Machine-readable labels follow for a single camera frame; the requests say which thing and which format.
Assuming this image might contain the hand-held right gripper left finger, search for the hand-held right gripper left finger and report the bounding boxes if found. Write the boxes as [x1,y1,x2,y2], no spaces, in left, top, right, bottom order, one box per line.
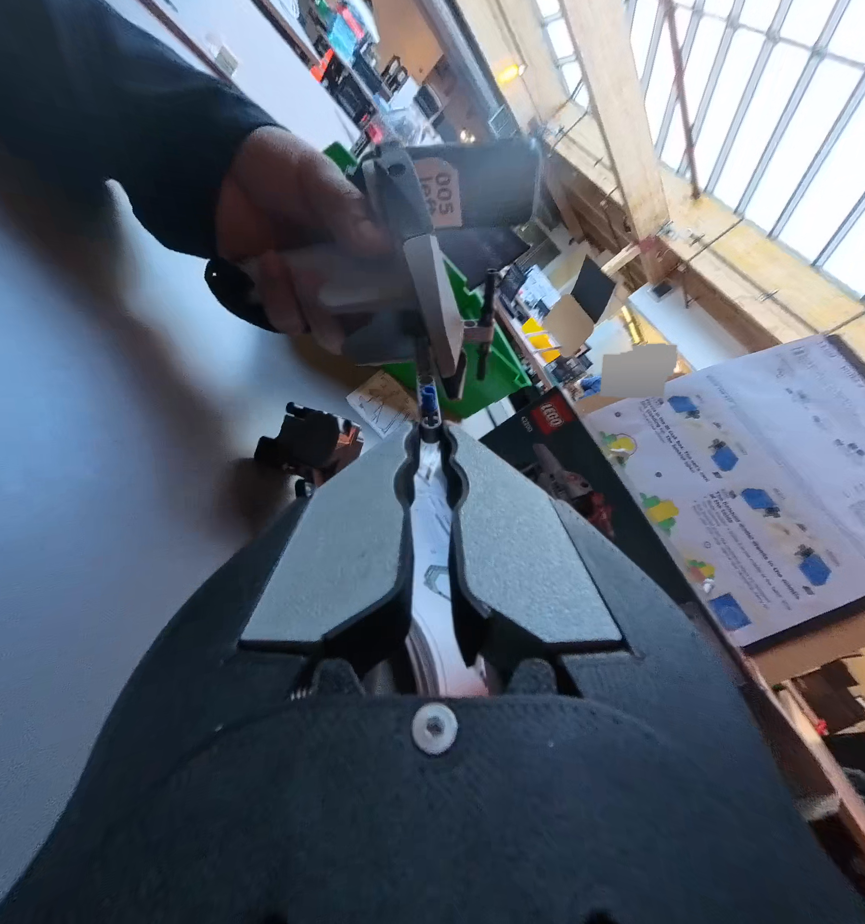
[239,424,416,672]

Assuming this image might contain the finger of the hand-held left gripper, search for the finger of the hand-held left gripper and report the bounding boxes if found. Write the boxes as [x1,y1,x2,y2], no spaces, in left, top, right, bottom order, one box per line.
[402,233,471,403]

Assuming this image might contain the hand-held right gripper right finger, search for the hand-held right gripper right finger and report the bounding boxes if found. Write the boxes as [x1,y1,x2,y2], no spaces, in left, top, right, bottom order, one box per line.
[441,424,625,670]

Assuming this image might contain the black lego axle pin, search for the black lego axle pin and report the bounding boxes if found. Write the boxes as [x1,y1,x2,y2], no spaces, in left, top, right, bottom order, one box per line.
[476,269,500,381]

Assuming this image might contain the person's left forearm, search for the person's left forearm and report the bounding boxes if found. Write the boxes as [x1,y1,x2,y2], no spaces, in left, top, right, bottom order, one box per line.
[0,0,283,262]

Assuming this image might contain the lego instruction booklet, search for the lego instruction booklet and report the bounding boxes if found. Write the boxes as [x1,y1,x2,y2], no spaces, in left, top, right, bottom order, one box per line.
[407,462,491,697]

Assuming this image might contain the black lego set box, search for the black lego set box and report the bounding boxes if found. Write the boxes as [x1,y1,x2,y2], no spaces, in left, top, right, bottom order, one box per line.
[479,388,695,606]

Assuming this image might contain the black lego motor block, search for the black lego motor block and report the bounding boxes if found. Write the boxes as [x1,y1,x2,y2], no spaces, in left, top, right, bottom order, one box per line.
[253,402,365,486]

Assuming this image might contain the person's left hand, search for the person's left hand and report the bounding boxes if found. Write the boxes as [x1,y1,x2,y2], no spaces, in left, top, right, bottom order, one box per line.
[216,126,404,356]

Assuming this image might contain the green plastic bin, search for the green plastic bin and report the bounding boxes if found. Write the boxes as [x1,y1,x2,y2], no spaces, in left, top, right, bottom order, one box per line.
[324,141,533,421]

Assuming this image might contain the white printed paper sheet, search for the white printed paper sheet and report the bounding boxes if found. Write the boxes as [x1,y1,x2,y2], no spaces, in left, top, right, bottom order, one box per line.
[346,370,420,439]

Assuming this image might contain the cluttered storage shelf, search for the cluttered storage shelf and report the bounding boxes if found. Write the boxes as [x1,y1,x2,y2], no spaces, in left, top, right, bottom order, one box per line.
[255,0,477,156]

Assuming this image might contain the white instruction poster board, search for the white instruction poster board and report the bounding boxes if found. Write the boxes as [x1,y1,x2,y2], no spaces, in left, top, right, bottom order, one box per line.
[582,334,865,651]

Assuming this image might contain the skylight window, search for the skylight window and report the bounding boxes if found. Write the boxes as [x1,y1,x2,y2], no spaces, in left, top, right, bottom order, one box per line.
[533,0,865,322]

